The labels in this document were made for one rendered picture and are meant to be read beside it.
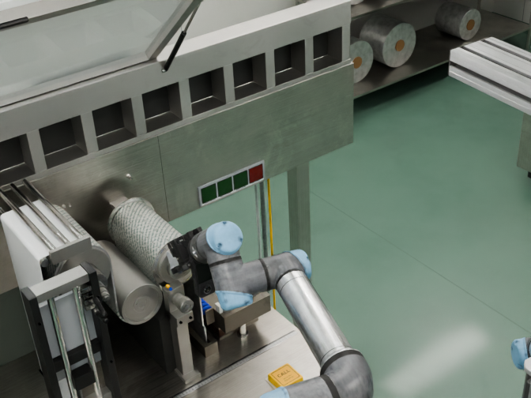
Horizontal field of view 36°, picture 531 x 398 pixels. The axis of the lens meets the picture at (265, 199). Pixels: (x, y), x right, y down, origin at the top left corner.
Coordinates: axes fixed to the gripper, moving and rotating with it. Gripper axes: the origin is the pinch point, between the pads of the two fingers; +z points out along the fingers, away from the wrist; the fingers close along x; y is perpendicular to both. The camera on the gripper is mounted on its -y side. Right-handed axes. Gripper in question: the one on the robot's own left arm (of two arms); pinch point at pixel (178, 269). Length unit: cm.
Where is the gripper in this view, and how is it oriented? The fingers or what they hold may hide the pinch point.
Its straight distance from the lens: 214.3
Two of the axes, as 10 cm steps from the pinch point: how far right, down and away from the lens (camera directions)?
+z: -4.2, 2.3, 8.8
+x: -8.0, 3.6, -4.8
